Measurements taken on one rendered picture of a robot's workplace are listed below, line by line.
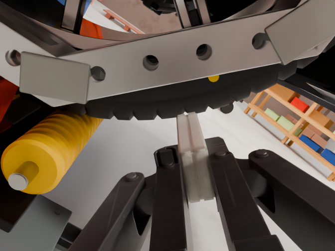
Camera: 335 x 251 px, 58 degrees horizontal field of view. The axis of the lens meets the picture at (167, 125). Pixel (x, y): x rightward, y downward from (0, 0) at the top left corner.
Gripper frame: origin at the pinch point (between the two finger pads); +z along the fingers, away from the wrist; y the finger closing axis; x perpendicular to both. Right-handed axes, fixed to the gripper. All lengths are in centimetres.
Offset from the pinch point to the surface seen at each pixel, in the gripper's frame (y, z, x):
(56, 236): -30, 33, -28
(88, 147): -50, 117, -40
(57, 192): -50, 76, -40
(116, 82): -5.2, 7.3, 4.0
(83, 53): -7.2, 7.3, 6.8
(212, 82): 3.4, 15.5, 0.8
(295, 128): 218, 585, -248
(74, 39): -10.3, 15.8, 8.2
